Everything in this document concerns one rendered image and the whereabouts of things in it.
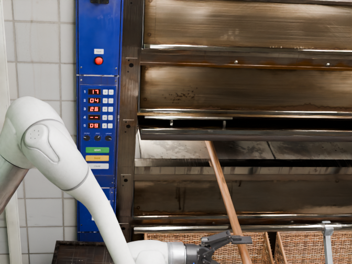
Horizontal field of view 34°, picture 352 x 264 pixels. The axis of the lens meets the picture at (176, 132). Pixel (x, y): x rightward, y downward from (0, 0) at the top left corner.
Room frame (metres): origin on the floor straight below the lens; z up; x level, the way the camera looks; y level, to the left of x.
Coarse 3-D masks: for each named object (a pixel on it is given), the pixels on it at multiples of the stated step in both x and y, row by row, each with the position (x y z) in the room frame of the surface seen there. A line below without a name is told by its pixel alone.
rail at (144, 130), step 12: (144, 132) 1.77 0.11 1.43; (156, 132) 1.78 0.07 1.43; (168, 132) 1.79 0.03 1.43; (180, 132) 1.80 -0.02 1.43; (192, 132) 1.80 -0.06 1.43; (204, 132) 1.81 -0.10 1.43; (216, 132) 1.82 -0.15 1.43; (228, 132) 1.83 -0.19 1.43; (240, 132) 1.83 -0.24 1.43; (252, 132) 1.84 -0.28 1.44; (264, 132) 1.85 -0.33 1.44; (276, 132) 1.86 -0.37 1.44; (288, 132) 1.86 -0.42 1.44; (300, 132) 1.87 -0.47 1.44; (312, 132) 1.88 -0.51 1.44; (324, 132) 1.89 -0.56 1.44; (336, 132) 1.90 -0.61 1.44; (348, 132) 1.90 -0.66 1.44
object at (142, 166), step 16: (144, 160) 1.96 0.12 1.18; (160, 160) 1.97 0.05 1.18; (176, 160) 1.98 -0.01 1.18; (192, 160) 1.99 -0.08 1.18; (208, 160) 2.01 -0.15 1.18; (224, 160) 2.02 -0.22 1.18; (240, 160) 2.03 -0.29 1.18; (256, 160) 2.04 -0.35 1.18; (272, 160) 2.05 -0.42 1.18; (288, 160) 2.07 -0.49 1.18; (304, 160) 2.08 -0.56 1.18; (320, 160) 2.09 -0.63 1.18; (336, 160) 2.10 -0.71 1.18
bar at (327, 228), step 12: (144, 228) 1.55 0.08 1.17; (156, 228) 1.55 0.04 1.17; (168, 228) 1.56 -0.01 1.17; (180, 228) 1.57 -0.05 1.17; (192, 228) 1.58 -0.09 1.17; (204, 228) 1.58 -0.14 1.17; (216, 228) 1.59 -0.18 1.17; (228, 228) 1.60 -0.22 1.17; (252, 228) 1.61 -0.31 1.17; (264, 228) 1.62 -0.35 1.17; (276, 228) 1.62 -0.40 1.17; (288, 228) 1.63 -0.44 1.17; (300, 228) 1.64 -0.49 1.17; (312, 228) 1.65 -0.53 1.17; (324, 228) 1.65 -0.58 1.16; (336, 228) 1.66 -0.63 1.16; (348, 228) 1.67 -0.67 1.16; (324, 240) 1.64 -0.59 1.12; (324, 252) 1.62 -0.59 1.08
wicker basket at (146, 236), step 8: (248, 232) 1.96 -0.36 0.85; (256, 232) 1.97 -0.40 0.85; (264, 232) 1.97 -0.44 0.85; (160, 240) 1.89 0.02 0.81; (168, 240) 1.90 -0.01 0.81; (176, 240) 1.90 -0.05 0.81; (184, 240) 1.91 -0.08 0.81; (200, 240) 1.92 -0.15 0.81; (256, 240) 1.96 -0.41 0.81; (264, 240) 1.96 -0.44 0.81; (224, 248) 1.93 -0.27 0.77; (232, 248) 1.93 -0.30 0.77; (248, 248) 1.94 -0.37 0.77; (264, 248) 1.95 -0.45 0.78; (216, 256) 1.91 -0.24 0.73; (224, 256) 1.92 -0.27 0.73; (256, 256) 1.94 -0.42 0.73; (264, 256) 1.92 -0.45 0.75
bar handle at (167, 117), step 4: (148, 116) 1.82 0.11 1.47; (152, 116) 1.83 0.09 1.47; (156, 116) 1.83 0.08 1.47; (160, 116) 1.83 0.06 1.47; (164, 116) 1.83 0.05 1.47; (168, 116) 1.84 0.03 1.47; (172, 116) 1.84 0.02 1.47; (176, 116) 1.84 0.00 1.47; (180, 116) 1.84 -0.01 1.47; (184, 116) 1.85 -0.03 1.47; (188, 116) 1.85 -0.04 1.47; (192, 116) 1.85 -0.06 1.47; (196, 116) 1.86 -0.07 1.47; (200, 116) 1.86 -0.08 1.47; (204, 116) 1.86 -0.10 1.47; (208, 116) 1.86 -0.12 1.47; (212, 116) 1.87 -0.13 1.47; (216, 116) 1.87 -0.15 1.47; (220, 116) 1.87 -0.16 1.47; (224, 116) 1.88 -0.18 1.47; (228, 116) 1.88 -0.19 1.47; (172, 120) 1.83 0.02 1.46; (224, 120) 1.87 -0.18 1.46; (172, 124) 1.83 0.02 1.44; (224, 124) 1.86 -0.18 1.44
